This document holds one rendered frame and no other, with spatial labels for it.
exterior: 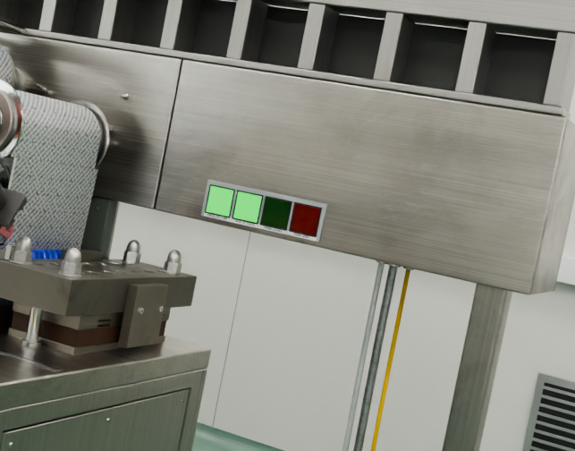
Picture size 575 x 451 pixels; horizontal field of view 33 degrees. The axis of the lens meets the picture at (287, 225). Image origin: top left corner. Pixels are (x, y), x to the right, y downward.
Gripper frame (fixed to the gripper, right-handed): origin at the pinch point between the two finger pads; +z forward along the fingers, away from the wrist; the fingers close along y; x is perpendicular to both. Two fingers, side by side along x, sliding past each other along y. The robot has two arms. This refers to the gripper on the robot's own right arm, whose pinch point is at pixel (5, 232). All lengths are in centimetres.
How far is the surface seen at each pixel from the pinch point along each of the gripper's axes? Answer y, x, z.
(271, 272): -20, 132, 239
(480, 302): 79, 25, 22
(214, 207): 27.0, 24.3, 13.7
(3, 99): -5.1, 16.5, -14.5
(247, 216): 34.1, 23.7, 12.5
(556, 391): 110, 110, 223
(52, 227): 2.4, 7.7, 8.7
